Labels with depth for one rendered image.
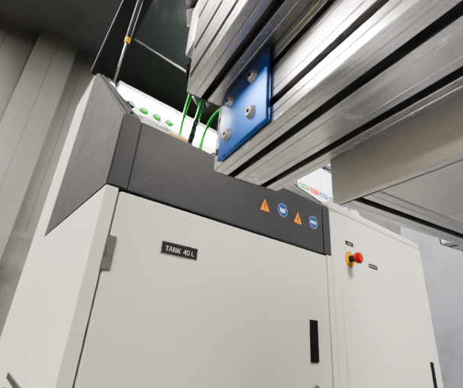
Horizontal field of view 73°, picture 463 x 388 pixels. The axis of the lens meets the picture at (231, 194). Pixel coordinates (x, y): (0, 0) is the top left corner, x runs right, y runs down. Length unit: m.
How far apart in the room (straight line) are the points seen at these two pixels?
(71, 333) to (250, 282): 0.38
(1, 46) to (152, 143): 2.84
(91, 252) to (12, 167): 2.24
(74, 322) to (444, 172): 0.51
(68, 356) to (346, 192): 0.46
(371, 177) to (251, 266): 0.51
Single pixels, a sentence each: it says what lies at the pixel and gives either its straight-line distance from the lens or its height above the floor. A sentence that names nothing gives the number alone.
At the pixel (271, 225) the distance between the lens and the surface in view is 0.83.
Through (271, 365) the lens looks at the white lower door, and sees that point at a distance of 0.80.
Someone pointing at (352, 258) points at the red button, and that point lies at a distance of 1.09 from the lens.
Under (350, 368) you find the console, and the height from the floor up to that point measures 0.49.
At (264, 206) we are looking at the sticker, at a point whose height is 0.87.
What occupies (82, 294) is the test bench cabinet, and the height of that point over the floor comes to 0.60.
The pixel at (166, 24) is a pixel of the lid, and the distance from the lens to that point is 1.39.
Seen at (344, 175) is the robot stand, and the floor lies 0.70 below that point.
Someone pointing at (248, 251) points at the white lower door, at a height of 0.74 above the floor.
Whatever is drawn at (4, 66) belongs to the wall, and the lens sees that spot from 3.33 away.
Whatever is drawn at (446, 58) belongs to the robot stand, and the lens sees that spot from 0.25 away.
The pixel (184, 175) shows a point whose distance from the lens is 0.69.
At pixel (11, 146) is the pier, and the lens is 2.85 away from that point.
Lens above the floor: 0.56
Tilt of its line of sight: 23 degrees up
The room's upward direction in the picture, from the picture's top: 4 degrees clockwise
